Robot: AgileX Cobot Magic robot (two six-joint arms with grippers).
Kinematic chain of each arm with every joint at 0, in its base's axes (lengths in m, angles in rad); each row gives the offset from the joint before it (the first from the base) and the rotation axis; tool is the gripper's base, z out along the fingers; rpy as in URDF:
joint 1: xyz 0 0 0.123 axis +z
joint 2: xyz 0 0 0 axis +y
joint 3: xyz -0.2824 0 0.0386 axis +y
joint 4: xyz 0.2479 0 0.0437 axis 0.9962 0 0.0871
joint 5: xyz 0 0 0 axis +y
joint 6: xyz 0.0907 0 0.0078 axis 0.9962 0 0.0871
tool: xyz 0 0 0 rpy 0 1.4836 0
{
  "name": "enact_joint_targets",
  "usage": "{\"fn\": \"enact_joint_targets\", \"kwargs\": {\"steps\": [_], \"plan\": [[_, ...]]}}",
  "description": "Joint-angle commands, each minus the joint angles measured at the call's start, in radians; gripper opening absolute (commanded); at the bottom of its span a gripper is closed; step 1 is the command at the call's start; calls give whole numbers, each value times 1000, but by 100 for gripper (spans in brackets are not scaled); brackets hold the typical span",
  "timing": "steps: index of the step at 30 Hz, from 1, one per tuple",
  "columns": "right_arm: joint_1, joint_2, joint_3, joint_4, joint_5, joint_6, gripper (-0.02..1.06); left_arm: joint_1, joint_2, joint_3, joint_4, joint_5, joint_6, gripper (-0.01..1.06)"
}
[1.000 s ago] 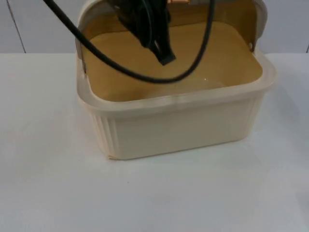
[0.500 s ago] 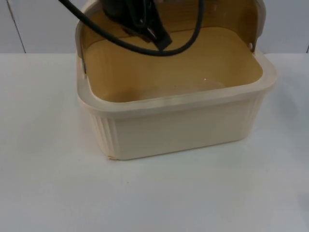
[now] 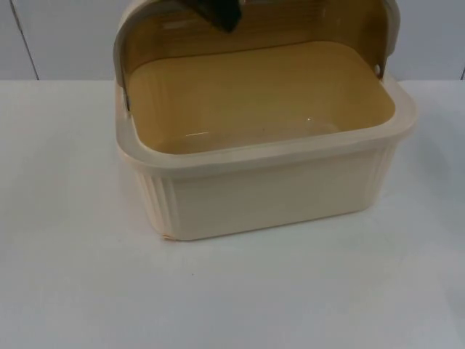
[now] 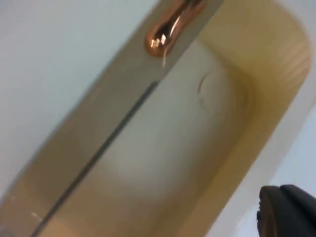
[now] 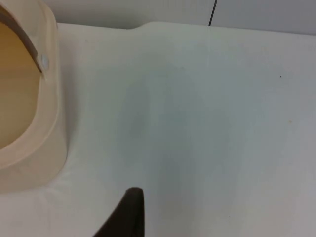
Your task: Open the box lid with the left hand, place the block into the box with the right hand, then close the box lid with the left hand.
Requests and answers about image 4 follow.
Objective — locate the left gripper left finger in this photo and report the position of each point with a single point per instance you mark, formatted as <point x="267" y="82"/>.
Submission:
<point x="274" y="212"/>

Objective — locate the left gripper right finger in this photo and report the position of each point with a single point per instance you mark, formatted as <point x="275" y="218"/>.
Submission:
<point x="303" y="200"/>

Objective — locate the cream box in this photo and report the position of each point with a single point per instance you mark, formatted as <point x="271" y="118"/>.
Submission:
<point x="197" y="138"/>

